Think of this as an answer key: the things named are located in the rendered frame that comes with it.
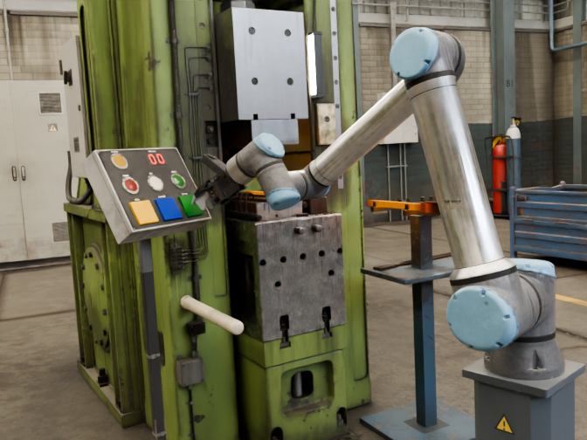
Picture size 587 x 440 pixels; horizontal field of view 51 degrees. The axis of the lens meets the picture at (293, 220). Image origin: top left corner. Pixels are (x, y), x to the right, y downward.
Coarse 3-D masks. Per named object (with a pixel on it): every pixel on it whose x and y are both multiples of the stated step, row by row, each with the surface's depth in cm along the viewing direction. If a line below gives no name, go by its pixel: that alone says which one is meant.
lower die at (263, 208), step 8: (248, 200) 246; (256, 200) 240; (264, 200) 234; (224, 208) 255; (232, 208) 248; (248, 208) 236; (256, 208) 231; (264, 208) 232; (288, 208) 238; (296, 208) 239; (264, 216) 232; (272, 216) 234; (280, 216) 236; (288, 216) 238
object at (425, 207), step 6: (372, 204) 252; (378, 204) 248; (384, 204) 244; (390, 204) 241; (396, 204) 238; (402, 204) 235; (414, 204) 228; (420, 204) 224; (426, 204) 223; (432, 204) 220; (438, 204) 218; (426, 210) 224; (432, 210) 221; (438, 210) 218
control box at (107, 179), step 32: (96, 160) 183; (128, 160) 191; (160, 160) 201; (96, 192) 185; (128, 192) 184; (160, 192) 194; (192, 192) 205; (128, 224) 178; (160, 224) 187; (192, 224) 201
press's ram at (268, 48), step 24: (216, 24) 233; (240, 24) 222; (264, 24) 227; (288, 24) 232; (216, 48) 235; (240, 48) 223; (264, 48) 228; (288, 48) 233; (240, 72) 224; (264, 72) 228; (288, 72) 234; (240, 96) 224; (264, 96) 229; (288, 96) 234; (240, 120) 229
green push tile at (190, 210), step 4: (180, 196) 198; (184, 196) 200; (188, 196) 201; (192, 196) 202; (180, 200) 198; (184, 200) 199; (188, 200) 200; (184, 204) 198; (188, 204) 199; (196, 204) 202; (184, 208) 197; (188, 208) 198; (192, 208) 200; (196, 208) 201; (188, 212) 197; (192, 212) 199; (196, 212) 200; (200, 212) 201; (188, 216) 197; (192, 216) 198; (196, 216) 200
